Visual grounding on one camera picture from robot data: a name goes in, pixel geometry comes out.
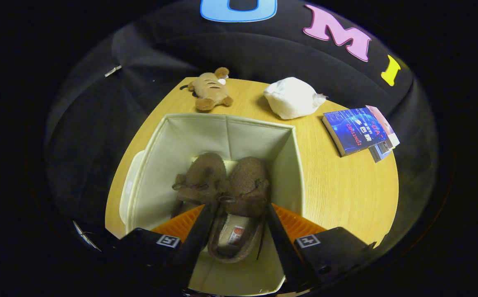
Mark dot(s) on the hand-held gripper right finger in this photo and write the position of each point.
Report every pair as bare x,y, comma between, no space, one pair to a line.
282,247

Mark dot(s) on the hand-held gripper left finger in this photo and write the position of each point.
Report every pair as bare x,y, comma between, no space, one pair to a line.
193,243

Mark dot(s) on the brown fuzzy shoe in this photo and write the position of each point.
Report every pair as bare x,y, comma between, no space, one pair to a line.
247,185
201,175

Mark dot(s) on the cream fabric storage box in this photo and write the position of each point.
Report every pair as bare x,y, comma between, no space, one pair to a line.
255,138

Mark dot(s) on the dark blue book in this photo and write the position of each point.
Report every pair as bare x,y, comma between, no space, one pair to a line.
352,132

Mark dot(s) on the light blue book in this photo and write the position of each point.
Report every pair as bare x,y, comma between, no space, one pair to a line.
381,153

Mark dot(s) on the white plush toy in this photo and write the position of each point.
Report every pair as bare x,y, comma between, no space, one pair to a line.
290,99

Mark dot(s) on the brown striped plush toy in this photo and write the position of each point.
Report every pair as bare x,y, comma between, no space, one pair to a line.
210,90

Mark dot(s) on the silver metal clip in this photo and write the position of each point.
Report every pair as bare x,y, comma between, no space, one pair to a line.
113,71

